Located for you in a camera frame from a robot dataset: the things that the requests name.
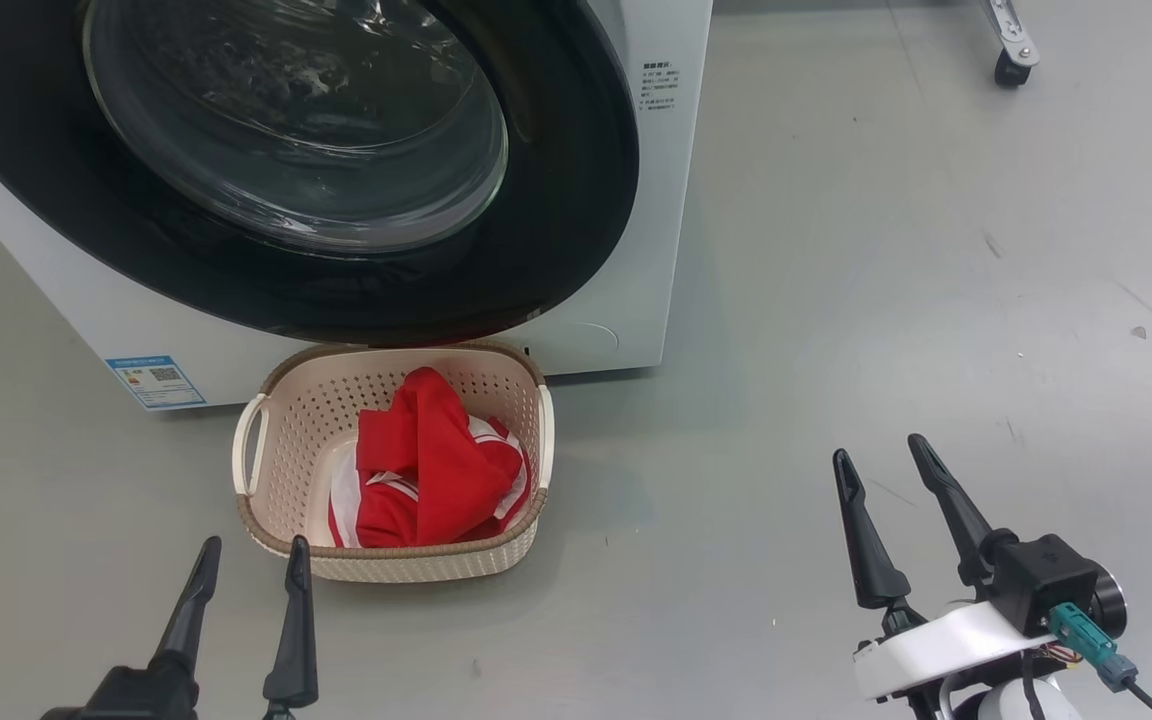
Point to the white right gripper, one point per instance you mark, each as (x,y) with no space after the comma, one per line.
(946,650)

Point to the black glass washing machine door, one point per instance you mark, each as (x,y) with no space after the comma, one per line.
(556,200)

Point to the cream perforated laundry basket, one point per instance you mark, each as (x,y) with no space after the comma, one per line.
(296,420)

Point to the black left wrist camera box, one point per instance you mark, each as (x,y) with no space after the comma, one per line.
(131,698)

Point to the red white garment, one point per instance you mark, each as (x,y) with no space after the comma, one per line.
(426,470)

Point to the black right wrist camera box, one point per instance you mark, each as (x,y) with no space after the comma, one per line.
(1041,580)

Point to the blue energy label sticker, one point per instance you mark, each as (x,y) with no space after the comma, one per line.
(156,380)

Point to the white washing machine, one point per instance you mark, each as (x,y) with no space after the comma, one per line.
(666,200)

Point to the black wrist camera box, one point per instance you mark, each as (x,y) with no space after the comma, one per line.
(1041,580)
(131,698)

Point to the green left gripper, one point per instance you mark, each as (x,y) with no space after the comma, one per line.
(279,712)

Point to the grey text label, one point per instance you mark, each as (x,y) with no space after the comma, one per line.
(659,86)

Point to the metal stand with caster wheel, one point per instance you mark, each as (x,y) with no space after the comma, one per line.
(1011,45)

